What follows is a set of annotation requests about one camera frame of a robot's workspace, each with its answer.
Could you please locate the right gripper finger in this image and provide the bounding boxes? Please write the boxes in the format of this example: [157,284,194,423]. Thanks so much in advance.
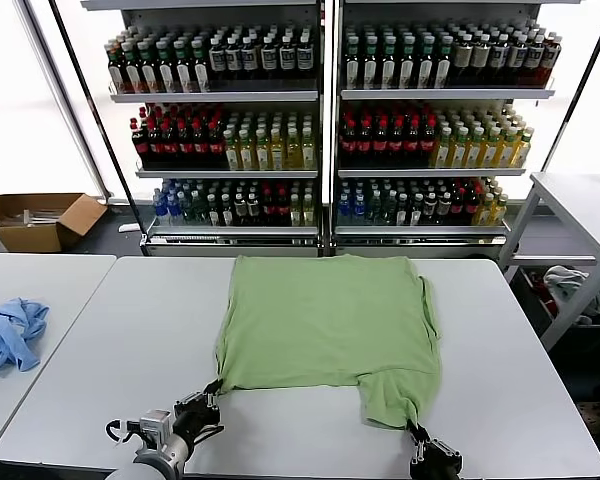
[413,423,461,457]
[405,422,425,464]

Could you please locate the yellow juice bottle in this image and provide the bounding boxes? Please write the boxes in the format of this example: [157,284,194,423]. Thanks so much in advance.
[224,128,242,170]
[269,128,287,170]
[285,128,303,170]
[499,127,519,169]
[300,128,318,170]
[433,127,453,169]
[239,128,257,170]
[467,127,486,169]
[451,127,470,169]
[254,128,272,170]
[483,127,503,169]
[514,127,535,169]

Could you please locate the white packing strips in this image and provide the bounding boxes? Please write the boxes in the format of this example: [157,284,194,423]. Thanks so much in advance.
[0,208,66,230]

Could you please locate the crumpled blue cloth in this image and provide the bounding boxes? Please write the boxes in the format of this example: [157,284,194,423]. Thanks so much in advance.
[0,297,51,376]

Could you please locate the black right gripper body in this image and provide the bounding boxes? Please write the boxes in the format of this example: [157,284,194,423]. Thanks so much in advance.
[410,447,465,480]

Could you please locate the white metal-frame side table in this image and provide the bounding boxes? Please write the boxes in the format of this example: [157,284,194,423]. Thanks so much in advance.
[497,172,600,351]

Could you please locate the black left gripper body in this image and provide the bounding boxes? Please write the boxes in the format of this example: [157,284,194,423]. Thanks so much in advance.
[172,403,225,449]

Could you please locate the green t-shirt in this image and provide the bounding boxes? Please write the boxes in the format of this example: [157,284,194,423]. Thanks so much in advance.
[213,253,442,431]

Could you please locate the black storage bin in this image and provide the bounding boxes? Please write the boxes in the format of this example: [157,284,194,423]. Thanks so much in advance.
[512,267,600,346]

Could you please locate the red cap cola bottle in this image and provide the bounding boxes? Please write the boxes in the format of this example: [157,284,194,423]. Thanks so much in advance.
[356,117,374,169]
[340,117,358,169]
[420,117,438,169]
[372,117,390,169]
[177,119,195,169]
[404,117,422,169]
[388,117,406,169]
[148,119,165,169]
[207,119,225,169]
[162,119,180,169]
[132,119,150,169]
[192,119,210,169]

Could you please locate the thin black pole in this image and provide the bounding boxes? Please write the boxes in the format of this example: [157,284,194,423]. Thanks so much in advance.
[539,0,600,174]
[50,0,149,246]

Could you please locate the grey white clothes pile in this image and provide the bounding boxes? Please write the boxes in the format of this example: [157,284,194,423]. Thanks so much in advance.
[542,264,600,316]

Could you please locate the open cardboard box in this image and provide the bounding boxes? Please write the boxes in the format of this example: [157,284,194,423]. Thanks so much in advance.
[0,165,109,253]

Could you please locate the grey window frame post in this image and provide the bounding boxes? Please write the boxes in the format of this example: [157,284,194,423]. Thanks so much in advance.
[22,0,112,204]

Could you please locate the green cap tea bottle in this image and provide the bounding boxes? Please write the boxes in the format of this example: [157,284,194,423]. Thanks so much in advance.
[362,35,380,90]
[123,42,144,94]
[157,40,177,94]
[174,39,193,94]
[433,34,453,90]
[190,38,210,93]
[107,43,127,94]
[344,35,362,90]
[398,35,416,90]
[416,35,434,90]
[380,35,398,90]
[140,41,160,94]

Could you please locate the black left camera cable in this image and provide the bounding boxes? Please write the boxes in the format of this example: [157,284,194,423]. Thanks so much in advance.
[104,418,144,445]

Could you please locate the grey metal shelving unit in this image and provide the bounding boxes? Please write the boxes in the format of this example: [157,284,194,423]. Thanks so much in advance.
[79,0,326,256]
[329,0,556,256]

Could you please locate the beige label drink bottle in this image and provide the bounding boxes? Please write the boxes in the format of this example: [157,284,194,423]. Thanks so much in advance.
[453,35,473,85]
[471,34,491,85]

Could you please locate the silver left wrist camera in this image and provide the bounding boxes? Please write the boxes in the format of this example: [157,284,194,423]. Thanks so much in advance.
[138,409,174,441]

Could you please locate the dark label drink bottle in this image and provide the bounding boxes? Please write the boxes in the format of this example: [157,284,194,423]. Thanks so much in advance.
[489,33,509,85]
[242,34,261,81]
[525,31,545,85]
[225,35,244,81]
[507,32,527,85]
[295,32,314,80]
[208,35,226,81]
[260,34,279,80]
[278,33,296,80]

